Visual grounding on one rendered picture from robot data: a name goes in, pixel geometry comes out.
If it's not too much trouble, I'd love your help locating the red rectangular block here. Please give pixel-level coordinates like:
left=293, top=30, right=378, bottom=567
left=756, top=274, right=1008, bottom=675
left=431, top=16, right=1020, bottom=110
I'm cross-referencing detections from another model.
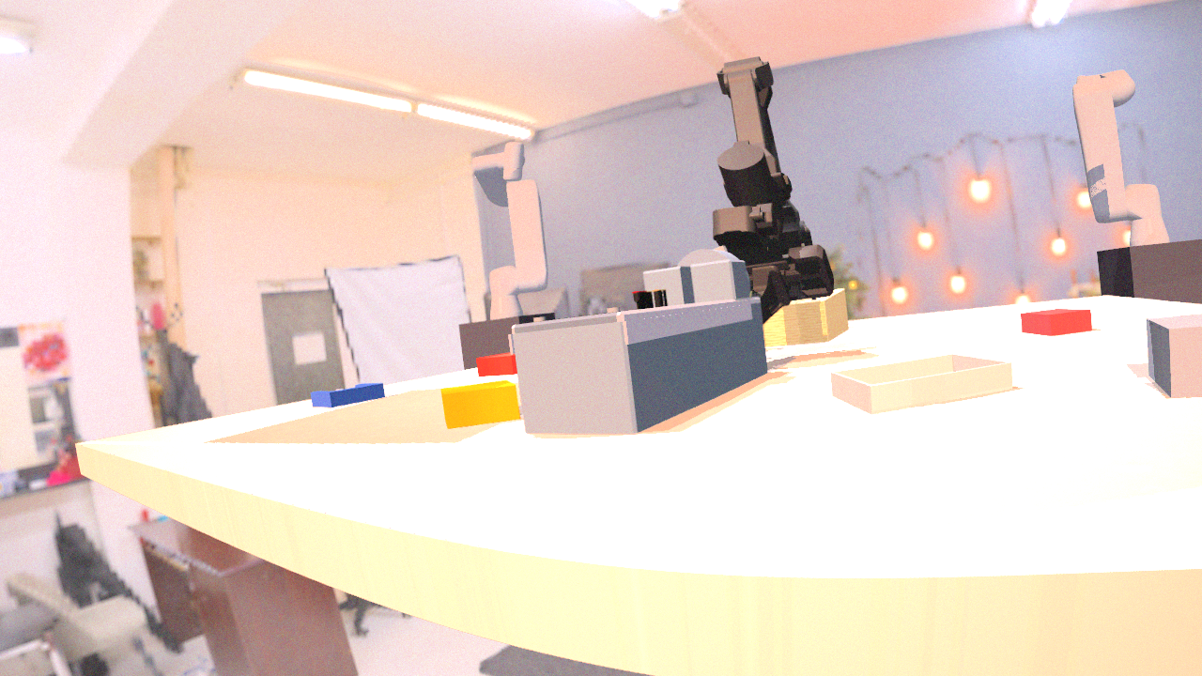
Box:
left=1020, top=309, right=1091, bottom=336
left=476, top=352, right=517, bottom=376

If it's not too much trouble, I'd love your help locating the blue rectangular block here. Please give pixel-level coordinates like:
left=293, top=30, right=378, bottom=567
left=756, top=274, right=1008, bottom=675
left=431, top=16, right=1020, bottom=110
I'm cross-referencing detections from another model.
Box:
left=311, top=383, right=385, bottom=407

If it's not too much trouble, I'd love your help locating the pale pink cube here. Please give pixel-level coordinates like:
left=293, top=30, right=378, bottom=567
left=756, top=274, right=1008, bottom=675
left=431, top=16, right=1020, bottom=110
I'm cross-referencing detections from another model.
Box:
left=1147, top=315, right=1202, bottom=398

